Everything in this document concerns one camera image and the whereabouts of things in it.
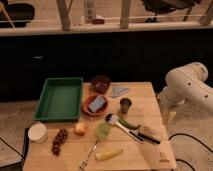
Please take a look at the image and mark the metal cup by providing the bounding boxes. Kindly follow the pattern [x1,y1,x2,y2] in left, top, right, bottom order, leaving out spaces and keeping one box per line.
[120,98,132,114]

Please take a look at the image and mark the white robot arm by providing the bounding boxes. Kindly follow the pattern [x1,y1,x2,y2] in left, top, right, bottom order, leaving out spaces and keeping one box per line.
[157,62,213,126]

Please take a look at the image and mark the dark red bowl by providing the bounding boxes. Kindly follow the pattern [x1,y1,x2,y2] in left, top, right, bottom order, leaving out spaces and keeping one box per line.
[91,75,111,94]

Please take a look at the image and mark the blue sponge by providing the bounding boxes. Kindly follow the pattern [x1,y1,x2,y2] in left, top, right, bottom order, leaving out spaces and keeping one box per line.
[88,95,106,113]

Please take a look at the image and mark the orange bowl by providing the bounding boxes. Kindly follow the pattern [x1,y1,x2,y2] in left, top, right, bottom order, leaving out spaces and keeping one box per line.
[82,94,108,116]

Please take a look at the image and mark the green chili pepper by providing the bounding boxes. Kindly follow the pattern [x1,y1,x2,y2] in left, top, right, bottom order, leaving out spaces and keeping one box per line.
[118,118,141,130]

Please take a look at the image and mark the light green cup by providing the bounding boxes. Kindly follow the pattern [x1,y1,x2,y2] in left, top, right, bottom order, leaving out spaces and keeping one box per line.
[95,123,111,140]

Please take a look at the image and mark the green plastic tray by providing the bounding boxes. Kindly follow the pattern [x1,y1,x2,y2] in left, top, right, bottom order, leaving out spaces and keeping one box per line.
[34,77,83,122]

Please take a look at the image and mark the small yellow apple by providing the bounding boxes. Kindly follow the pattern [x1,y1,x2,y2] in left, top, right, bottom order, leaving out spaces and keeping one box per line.
[74,122,87,136]

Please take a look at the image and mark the bunch of red grapes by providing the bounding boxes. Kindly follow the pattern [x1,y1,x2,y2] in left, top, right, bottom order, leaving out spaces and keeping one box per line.
[51,129,68,156]

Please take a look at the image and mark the yellow corn cob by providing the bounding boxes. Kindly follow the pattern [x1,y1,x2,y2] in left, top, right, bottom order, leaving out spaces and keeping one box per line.
[94,148,123,160]

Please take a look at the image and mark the white bottle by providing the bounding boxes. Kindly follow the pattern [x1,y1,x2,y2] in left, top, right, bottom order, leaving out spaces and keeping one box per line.
[84,0,96,23]

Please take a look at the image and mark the metal fork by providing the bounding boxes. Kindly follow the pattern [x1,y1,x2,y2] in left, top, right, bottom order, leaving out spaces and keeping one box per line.
[78,140,99,171]

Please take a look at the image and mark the white paper cup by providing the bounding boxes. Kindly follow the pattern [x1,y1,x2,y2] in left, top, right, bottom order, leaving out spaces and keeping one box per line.
[28,123,48,143]

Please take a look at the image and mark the black office chair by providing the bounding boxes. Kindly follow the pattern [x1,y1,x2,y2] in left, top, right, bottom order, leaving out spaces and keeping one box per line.
[141,0,201,23]

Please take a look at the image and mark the black chair at left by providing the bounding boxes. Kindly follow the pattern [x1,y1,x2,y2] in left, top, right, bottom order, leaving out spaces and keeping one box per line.
[0,0,35,28]

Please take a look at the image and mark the black cable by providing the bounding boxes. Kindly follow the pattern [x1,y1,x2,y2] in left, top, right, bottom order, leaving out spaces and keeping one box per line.
[167,132,213,171]

